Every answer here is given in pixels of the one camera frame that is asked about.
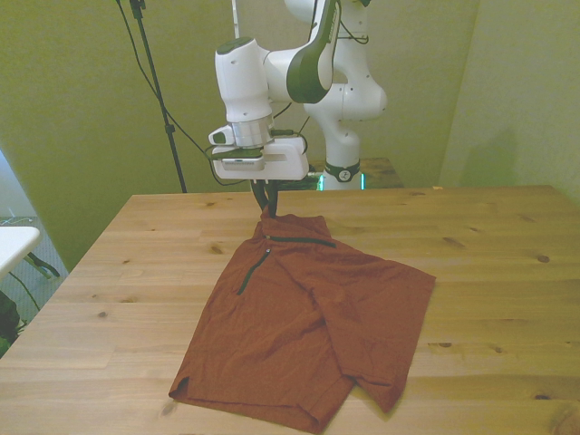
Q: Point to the white side table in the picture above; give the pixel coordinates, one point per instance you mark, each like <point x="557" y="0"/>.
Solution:
<point x="13" y="244"/>

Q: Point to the black tripod stand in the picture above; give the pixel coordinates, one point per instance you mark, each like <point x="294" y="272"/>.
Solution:
<point x="156" y="86"/>

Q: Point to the white vertical divider post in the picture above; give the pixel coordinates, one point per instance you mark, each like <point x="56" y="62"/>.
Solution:
<point x="235" y="18"/>

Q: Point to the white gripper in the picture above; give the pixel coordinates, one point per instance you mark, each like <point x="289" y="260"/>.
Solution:
<point x="290" y="170"/>

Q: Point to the rust red shorts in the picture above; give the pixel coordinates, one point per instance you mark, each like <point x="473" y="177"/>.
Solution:
<point x="290" y="326"/>

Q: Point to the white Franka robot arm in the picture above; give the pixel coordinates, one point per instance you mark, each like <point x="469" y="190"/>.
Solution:
<point x="349" y="99"/>

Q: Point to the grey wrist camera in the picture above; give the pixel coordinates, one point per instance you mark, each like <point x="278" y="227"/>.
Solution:
<point x="238" y="162"/>

